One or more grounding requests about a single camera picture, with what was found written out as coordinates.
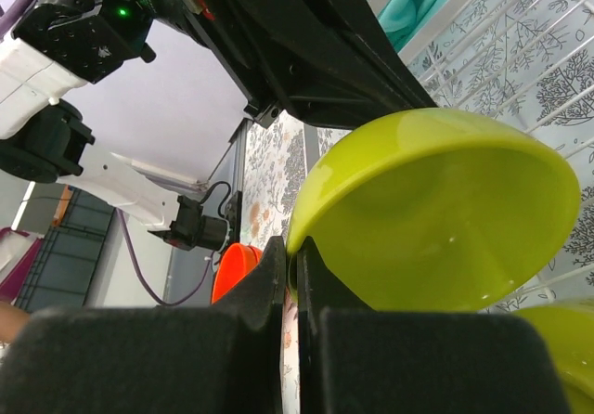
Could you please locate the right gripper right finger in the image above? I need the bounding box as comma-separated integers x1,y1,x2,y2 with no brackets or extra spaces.
295,239,570,413

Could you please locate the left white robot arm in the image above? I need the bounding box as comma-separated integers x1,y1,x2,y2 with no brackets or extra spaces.
1,0,434,252

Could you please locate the white wire dish rack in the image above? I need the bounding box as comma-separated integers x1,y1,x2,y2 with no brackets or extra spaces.
366,0,594,316

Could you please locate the red orange bowl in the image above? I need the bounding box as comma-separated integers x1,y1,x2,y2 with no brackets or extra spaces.
211,243,263,304

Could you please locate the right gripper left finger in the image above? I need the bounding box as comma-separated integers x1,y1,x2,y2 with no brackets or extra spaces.
1,237,287,413

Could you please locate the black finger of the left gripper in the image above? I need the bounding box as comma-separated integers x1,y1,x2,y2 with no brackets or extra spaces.
197,0,434,129

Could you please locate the lime green bowl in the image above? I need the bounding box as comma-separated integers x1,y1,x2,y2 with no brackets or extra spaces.
513,298,593,413
287,108,581,311

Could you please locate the floral table mat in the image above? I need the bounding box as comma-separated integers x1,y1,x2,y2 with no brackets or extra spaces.
238,0,593,413

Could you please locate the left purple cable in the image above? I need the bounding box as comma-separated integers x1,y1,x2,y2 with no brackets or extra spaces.
0,0,219,306

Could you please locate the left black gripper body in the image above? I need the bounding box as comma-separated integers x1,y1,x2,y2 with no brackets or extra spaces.
36,0,219,62

